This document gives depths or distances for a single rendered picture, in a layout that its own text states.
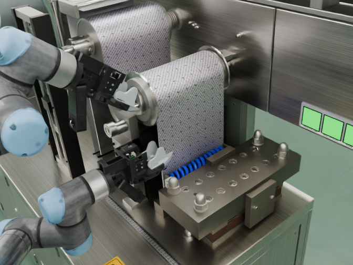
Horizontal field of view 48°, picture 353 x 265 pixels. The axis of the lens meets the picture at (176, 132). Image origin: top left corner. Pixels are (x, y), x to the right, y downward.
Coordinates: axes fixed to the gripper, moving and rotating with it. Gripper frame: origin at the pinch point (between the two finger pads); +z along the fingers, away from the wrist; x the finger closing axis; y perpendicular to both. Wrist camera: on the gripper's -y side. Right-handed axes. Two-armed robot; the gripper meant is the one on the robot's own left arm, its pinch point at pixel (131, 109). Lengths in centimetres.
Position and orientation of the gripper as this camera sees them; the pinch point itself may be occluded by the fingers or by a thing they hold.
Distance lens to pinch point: 99.3
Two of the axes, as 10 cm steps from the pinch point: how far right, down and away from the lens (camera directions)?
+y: 4.5, -8.9, -0.8
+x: -6.3, -3.8, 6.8
